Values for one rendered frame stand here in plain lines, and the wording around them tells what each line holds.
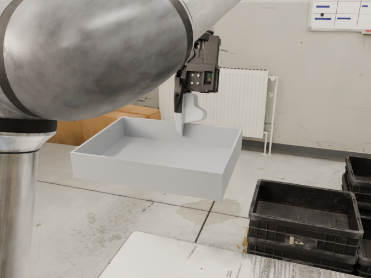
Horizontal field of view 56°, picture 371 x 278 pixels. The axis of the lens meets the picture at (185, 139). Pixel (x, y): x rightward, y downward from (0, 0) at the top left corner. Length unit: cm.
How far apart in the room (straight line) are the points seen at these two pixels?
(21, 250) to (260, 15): 291
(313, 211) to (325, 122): 175
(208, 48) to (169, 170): 29
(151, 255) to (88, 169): 43
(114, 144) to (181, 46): 47
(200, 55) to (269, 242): 88
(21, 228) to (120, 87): 19
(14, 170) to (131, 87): 15
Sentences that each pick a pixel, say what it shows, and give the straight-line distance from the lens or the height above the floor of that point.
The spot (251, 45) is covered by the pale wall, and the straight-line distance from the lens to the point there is 319.
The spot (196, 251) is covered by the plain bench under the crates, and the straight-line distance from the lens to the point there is 101.
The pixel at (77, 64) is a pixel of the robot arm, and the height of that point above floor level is 130.
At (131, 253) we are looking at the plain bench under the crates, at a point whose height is 70.
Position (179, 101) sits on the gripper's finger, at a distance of 72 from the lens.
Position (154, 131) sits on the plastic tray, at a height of 107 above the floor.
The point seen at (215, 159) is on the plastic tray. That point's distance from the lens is 69.
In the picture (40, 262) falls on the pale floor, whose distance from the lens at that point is 219.
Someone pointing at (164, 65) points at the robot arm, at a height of 129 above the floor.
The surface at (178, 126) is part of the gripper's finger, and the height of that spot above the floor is 110.
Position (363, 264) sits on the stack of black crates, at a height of 47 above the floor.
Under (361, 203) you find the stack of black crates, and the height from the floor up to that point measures 49.
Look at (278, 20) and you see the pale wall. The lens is 315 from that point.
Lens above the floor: 134
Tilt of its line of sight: 22 degrees down
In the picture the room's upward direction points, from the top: straight up
